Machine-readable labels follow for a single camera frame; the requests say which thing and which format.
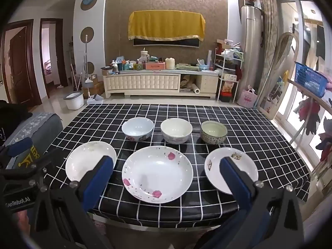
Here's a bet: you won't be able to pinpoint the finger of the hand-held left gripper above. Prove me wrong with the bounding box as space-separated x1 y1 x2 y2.
0 137 34 161
0 160 54 188

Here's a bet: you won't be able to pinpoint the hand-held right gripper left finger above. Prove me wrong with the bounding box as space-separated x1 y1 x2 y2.
28 156 117 249

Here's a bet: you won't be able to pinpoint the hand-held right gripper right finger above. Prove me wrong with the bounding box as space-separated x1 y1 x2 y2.
219 157 305 249

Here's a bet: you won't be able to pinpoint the small printed white plate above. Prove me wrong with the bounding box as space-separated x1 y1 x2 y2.
204 147 259 195

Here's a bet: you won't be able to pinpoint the plain white plate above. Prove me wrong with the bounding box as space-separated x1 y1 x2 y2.
65 141 117 182

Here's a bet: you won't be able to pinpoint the green patterned bowl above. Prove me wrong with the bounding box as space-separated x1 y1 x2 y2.
200 120 228 145

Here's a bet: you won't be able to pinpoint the large pink flower plate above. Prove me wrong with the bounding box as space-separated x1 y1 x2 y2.
122 146 194 204

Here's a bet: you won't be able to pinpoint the plain white bowl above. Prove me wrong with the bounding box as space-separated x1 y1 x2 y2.
160 118 193 145

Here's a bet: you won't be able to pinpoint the dark cloth with yellow print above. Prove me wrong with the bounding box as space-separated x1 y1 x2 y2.
14 145 42 169

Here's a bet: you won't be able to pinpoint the grey sofa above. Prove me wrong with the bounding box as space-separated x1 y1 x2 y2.
5 112 63 169

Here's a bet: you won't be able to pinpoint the black garment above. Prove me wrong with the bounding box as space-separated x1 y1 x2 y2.
0 100 33 146

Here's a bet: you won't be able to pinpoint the black checked tablecloth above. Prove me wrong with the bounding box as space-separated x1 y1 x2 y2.
43 103 312 229

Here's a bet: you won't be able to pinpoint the white mop bucket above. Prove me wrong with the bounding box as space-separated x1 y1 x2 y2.
63 91 84 110

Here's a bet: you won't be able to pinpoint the white dustpan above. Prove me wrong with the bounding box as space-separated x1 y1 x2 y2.
87 95 104 105

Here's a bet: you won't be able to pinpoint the pink bag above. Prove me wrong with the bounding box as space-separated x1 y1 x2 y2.
242 85 258 109

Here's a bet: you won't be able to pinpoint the brown wooden door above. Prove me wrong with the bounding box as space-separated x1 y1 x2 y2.
1 19 42 107

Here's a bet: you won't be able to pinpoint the cardboard boxes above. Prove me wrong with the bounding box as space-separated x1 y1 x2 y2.
82 74 105 99

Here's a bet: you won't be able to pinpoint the white mop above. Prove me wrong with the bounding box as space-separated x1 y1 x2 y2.
80 35 95 98

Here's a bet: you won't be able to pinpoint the cream framed standing mirror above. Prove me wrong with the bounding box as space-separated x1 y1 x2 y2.
255 31 300 120

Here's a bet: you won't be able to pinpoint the hanging clothes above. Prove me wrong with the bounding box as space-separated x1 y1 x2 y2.
296 93 332 161

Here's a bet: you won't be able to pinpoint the white metal storage rack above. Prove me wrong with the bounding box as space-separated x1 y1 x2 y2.
216 48 244 103

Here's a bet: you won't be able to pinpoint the brown framed doorway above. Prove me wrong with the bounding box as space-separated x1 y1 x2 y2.
40 18 68 87

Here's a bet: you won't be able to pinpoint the cream tv cabinet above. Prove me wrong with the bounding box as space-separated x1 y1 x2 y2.
102 69 220 99

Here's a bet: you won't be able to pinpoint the green cloth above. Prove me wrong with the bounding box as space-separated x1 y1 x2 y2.
175 63 200 71

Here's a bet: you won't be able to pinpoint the blue plastic basket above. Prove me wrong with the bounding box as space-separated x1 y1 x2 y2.
294 62 327 98

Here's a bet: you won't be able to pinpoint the pink box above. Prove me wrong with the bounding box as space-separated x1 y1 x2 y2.
145 62 166 70

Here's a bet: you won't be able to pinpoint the standing air conditioner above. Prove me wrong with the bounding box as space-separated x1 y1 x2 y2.
241 5 264 94

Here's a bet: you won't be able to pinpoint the glass balcony door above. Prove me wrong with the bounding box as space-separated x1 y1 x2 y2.
275 0 332 161

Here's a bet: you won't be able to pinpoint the patterned beige curtain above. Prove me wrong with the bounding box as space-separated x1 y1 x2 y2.
257 0 279 104

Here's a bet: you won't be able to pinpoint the yellow cloth cover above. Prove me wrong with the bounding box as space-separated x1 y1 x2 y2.
128 11 206 42

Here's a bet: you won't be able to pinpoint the wall television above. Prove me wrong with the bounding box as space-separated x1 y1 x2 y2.
133 38 200 48

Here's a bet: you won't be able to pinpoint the round blue wall decoration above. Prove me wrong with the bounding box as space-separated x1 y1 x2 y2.
80 0 98 11

